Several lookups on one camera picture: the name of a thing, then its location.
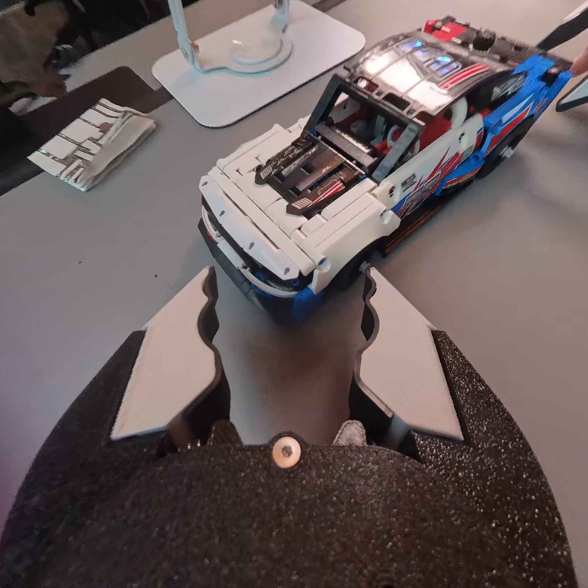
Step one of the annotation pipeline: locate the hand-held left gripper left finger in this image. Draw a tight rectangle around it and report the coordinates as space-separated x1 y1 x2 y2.
110 266 230 444

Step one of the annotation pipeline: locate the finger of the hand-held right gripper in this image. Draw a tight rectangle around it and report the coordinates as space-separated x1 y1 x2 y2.
555 73 588 114
537 0 588 52

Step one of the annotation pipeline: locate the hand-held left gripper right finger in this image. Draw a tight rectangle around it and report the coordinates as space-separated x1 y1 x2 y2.
348 267 465 450

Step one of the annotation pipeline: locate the brick-built toy race car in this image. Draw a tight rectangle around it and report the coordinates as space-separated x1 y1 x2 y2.
198 17 575 327

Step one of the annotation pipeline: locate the black desk mat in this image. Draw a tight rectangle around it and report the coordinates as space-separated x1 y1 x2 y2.
0 66 175 196

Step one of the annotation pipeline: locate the folded sticker sheet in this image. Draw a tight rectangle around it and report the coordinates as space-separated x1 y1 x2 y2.
28 97 157 192

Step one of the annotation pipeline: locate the white book stand wooden board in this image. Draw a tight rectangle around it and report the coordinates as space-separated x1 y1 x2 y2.
152 0 366 128

